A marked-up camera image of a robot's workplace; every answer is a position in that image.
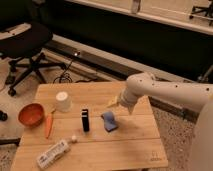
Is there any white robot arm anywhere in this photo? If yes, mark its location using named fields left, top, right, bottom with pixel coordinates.
left=108, top=73, right=213, bottom=171

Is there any white ceramic cup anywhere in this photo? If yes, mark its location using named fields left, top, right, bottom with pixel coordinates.
left=55, top=91, right=71, bottom=112

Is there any white tube with cap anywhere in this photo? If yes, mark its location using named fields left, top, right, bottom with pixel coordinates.
left=36, top=135, right=77, bottom=170

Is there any black cable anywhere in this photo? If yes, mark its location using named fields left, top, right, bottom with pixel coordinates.
left=52, top=54, right=101, bottom=84

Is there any black eraser block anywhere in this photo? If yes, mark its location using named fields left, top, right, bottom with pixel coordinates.
left=81, top=109, right=90, bottom=132

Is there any black chair base far right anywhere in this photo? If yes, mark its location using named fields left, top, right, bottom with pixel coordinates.
left=189, top=0, right=213, bottom=25

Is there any blue sponge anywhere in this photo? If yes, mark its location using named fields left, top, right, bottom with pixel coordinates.
left=101, top=111, right=118, bottom=132

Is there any black office chair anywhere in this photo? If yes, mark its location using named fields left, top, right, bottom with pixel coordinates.
left=0, top=0, right=68, bottom=98

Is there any orange carrot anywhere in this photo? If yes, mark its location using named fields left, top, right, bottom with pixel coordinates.
left=45, top=109, right=56, bottom=139

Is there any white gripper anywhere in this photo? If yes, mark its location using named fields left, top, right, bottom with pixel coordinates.
left=107, top=88, right=139, bottom=115

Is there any orange bowl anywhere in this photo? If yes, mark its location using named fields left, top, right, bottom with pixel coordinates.
left=18, top=103, right=44, bottom=127

